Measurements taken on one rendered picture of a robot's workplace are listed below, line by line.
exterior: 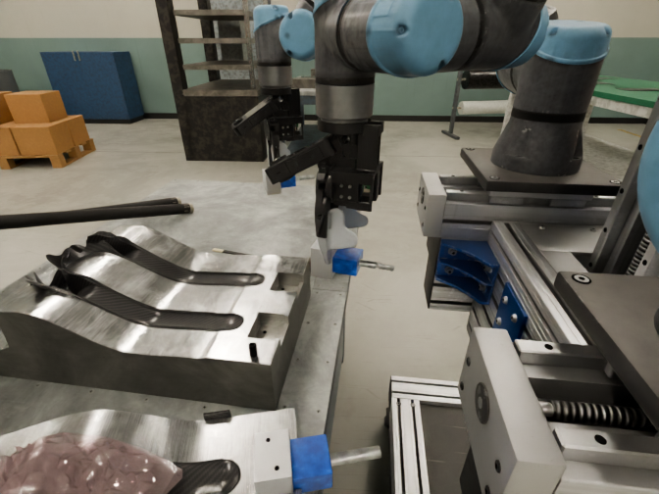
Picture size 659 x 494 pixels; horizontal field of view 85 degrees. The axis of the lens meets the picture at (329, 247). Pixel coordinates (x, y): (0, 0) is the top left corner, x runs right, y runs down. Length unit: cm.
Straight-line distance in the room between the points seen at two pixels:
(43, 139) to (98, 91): 261
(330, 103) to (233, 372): 36
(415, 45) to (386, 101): 656
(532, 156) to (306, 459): 58
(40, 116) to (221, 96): 205
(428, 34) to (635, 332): 30
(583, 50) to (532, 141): 14
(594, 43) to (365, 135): 39
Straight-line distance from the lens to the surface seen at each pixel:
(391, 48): 36
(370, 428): 150
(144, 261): 70
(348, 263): 56
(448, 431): 129
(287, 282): 65
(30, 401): 69
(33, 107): 538
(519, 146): 74
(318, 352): 61
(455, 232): 75
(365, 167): 50
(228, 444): 47
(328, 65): 47
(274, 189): 93
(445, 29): 38
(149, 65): 768
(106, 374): 62
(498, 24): 46
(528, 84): 74
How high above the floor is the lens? 124
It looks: 30 degrees down
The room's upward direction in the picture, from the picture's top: straight up
